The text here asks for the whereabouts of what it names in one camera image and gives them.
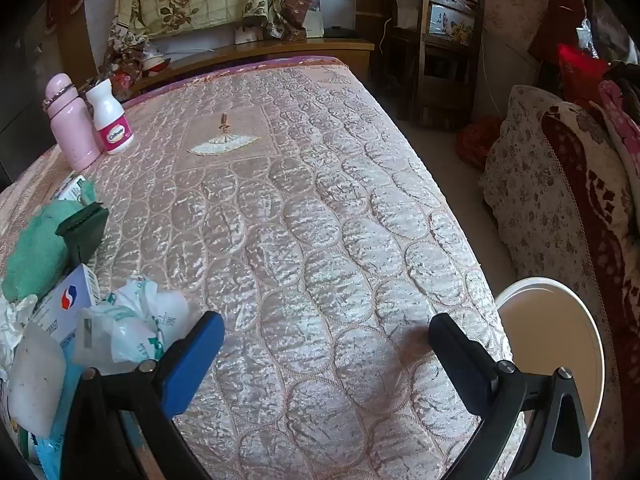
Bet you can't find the dark wooden chair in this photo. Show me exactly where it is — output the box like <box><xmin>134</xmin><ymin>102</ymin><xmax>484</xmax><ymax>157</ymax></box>
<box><xmin>382</xmin><ymin>0</ymin><xmax>487</xmax><ymax>131</ymax></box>

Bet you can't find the red patterned blanket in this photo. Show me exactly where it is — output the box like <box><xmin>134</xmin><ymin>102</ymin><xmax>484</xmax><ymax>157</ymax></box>
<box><xmin>540</xmin><ymin>102</ymin><xmax>640</xmax><ymax>376</ymax></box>

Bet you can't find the tall floral covered column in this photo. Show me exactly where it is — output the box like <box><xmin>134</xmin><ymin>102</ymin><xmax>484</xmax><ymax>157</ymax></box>
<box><xmin>457</xmin><ymin>0</ymin><xmax>553</xmax><ymax>91</ymax></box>

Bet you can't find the white plastic bucket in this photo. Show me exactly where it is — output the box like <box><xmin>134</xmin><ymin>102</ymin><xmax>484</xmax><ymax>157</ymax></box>
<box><xmin>494</xmin><ymin>277</ymin><xmax>606</xmax><ymax>436</ymax></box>

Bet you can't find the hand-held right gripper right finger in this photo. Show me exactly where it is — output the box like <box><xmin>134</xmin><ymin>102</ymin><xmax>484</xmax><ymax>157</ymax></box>
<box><xmin>428</xmin><ymin>313</ymin><xmax>593</xmax><ymax>480</ymax></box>

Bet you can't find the white tissue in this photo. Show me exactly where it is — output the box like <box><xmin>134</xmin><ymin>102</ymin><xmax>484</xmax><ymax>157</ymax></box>
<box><xmin>0</xmin><ymin>294</ymin><xmax>38</xmax><ymax>356</ymax></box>

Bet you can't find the red cushion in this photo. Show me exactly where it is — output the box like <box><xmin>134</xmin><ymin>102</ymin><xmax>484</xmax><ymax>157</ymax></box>
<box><xmin>556</xmin><ymin>43</ymin><xmax>608</xmax><ymax>106</ymax></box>

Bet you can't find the white pill bottle pink label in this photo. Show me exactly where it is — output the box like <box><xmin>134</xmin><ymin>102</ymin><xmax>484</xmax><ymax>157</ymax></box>
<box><xmin>85</xmin><ymin>78</ymin><xmax>135</xmax><ymax>156</ymax></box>

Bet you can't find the pink thermos bottle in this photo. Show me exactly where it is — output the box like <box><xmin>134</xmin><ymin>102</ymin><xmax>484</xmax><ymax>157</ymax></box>
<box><xmin>42</xmin><ymin>73</ymin><xmax>101</xmax><ymax>172</ymax></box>

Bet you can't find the white box red-blue logo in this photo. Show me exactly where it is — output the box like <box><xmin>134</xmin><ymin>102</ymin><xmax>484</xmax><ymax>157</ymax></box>
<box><xmin>30</xmin><ymin>263</ymin><xmax>103</xmax><ymax>361</ymax></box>

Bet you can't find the white plastic bag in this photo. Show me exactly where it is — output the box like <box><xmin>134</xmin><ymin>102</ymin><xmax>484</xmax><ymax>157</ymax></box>
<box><xmin>72</xmin><ymin>276</ymin><xmax>191</xmax><ymax>376</ymax></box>

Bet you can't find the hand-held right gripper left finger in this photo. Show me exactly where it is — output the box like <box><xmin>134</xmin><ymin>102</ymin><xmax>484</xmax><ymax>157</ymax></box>
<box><xmin>60</xmin><ymin>310</ymin><xmax>226</xmax><ymax>480</ymax></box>

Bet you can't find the red bag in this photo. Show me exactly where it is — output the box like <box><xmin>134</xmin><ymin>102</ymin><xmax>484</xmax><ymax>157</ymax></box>
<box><xmin>455</xmin><ymin>116</ymin><xmax>503</xmax><ymax>171</ymax></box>

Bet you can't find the floral printed box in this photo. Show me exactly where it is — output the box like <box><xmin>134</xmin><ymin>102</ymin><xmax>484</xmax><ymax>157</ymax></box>
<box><xmin>427</xmin><ymin>0</ymin><xmax>476</xmax><ymax>41</ymax></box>

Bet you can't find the red white ornament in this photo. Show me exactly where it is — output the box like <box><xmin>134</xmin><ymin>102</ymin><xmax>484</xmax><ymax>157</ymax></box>
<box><xmin>142</xmin><ymin>42</ymin><xmax>171</xmax><ymax>71</ymax></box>

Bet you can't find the green cloth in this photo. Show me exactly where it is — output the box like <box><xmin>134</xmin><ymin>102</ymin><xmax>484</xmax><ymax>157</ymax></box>
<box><xmin>1</xmin><ymin>180</ymin><xmax>98</xmax><ymax>301</ymax></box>

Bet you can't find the white foam block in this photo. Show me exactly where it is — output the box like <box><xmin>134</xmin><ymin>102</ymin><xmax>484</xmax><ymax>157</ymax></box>
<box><xmin>7</xmin><ymin>320</ymin><xmax>68</xmax><ymax>438</ymax></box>

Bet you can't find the dark red hanging cloth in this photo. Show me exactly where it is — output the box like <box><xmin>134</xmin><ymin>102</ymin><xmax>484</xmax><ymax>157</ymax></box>
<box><xmin>530</xmin><ymin>0</ymin><xmax>591</xmax><ymax>61</ymax></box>

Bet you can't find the dark green packet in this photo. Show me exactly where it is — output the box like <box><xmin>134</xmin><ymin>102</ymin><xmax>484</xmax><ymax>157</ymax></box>
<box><xmin>54</xmin><ymin>202</ymin><xmax>110</xmax><ymax>266</ymax></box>

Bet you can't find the floral covered sofa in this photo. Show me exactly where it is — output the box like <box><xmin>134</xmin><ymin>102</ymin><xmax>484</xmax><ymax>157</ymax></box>
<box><xmin>479</xmin><ymin>85</ymin><xmax>640</xmax><ymax>480</ymax></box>

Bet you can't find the pink quilted tablecloth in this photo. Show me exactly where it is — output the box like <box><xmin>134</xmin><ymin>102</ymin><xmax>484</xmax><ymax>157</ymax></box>
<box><xmin>0</xmin><ymin>55</ymin><xmax>531</xmax><ymax>480</ymax></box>

